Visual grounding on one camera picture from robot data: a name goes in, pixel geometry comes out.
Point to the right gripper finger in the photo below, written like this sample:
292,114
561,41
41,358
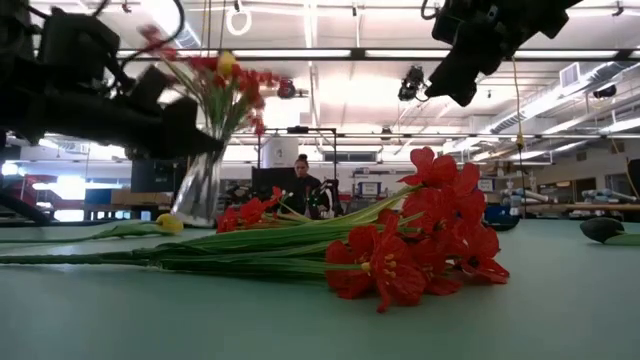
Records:
470,85
447,75

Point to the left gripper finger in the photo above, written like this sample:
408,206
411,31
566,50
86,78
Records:
152,86
182,135

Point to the clear glass vase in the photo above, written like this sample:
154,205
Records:
197,195

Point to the yellow artificial tulip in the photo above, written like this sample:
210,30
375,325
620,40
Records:
170,223
227,62

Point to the small red flower bunch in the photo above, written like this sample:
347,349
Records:
250,210
250,82

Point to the large red flower bunch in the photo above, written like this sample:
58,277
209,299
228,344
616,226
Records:
385,260

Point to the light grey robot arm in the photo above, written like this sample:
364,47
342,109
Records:
525,196
607,195

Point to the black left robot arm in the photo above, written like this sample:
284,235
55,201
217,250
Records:
15,60

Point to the large black monitor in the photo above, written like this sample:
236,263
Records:
150,175

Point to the brown cardboard box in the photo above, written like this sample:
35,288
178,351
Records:
140,196

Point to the white cylindrical tank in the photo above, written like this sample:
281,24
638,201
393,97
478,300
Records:
280,150

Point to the white air vent box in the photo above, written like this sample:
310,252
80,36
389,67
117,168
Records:
569,75

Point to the person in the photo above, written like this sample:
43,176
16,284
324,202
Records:
306,187

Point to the black ceiling dome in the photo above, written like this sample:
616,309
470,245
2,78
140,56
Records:
605,91

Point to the blue bin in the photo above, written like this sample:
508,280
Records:
500,217

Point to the blue white box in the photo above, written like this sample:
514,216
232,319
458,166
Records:
370,189

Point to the long wooden table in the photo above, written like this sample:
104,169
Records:
590,206

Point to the dark bud with green leaf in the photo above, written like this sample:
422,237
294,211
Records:
600,228

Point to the black ceiling camera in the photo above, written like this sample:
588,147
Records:
286,90
411,82

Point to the silver air duct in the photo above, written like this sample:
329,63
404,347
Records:
550,102

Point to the black frame bar with lights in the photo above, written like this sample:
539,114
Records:
357,53

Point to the black metal frame rig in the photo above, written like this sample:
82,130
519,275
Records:
297,130

